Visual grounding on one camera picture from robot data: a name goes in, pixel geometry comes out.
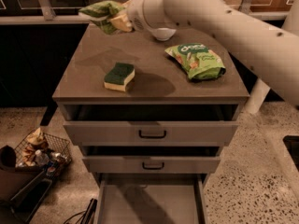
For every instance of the white bowl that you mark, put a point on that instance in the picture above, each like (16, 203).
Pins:
(163, 34)

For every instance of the bottom grey drawer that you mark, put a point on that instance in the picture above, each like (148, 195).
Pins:
(151, 199)

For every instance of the plastic water bottle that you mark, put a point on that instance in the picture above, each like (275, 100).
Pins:
(41, 158)

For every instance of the grey drawer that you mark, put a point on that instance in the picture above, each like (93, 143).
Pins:
(151, 126)
(151, 199)
(152, 160)

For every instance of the green jalapeno chip bag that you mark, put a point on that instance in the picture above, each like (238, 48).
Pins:
(100, 13)

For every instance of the crumpled snack bag in basket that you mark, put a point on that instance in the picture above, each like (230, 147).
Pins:
(37, 139)

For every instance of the top grey drawer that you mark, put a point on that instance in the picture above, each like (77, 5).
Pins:
(151, 126)

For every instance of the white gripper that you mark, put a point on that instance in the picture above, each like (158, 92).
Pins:
(136, 13)

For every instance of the black wire basket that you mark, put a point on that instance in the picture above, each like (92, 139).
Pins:
(58, 152)

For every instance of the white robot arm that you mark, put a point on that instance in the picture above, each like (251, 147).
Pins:
(271, 53)

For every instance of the green sour cream chip bag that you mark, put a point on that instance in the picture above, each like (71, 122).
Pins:
(198, 61)

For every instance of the middle grey drawer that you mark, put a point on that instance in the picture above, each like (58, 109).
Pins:
(152, 160)

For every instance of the green and yellow sponge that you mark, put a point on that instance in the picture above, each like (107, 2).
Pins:
(119, 77)

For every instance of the grey drawer cabinet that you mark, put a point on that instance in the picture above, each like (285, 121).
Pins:
(158, 80)

